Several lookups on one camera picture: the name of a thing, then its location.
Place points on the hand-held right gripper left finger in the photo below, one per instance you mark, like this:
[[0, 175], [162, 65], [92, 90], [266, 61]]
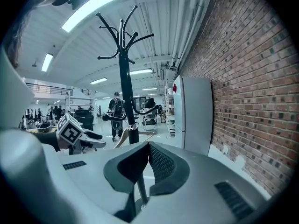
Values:
[[121, 169]]

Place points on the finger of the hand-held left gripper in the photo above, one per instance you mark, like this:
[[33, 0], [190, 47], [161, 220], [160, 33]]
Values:
[[98, 143], [93, 135]]

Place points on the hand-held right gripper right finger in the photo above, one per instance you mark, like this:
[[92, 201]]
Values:
[[168, 167]]

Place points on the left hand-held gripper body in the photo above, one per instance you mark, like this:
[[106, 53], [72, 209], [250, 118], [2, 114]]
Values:
[[70, 130]]

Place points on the wooden hanger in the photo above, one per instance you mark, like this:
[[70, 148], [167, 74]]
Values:
[[147, 133]]

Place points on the black coat rack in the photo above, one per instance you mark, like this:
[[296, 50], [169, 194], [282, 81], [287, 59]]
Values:
[[123, 78]]

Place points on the person's left forearm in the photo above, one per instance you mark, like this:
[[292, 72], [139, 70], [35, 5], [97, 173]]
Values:
[[47, 141]]

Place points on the white metal shelving frame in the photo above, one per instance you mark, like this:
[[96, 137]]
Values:
[[80, 102]]

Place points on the black office chair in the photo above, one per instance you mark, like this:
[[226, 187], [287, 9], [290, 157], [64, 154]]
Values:
[[84, 119]]

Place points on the wooden desk with white legs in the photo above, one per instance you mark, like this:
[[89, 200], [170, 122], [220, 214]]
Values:
[[43, 131]]

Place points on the black mezzanine railing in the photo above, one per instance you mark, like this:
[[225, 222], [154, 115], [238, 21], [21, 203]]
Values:
[[49, 88]]

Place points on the black mesh visitor chair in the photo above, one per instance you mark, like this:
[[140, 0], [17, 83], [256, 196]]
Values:
[[150, 118]]

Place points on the long ceiling light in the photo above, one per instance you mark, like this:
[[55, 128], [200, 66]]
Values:
[[47, 62], [93, 8], [98, 81], [140, 72]]

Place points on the grey refrigerator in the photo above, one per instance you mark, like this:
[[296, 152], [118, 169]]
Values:
[[196, 113]]

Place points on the white storage shelf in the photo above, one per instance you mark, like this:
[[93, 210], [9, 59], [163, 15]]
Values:
[[169, 106]]

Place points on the black monitor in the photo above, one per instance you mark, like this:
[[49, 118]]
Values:
[[149, 102]]

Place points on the red sticker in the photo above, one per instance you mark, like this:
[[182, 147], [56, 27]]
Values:
[[174, 88]]

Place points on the white ceiling pipes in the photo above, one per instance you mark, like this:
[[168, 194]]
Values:
[[189, 20]]

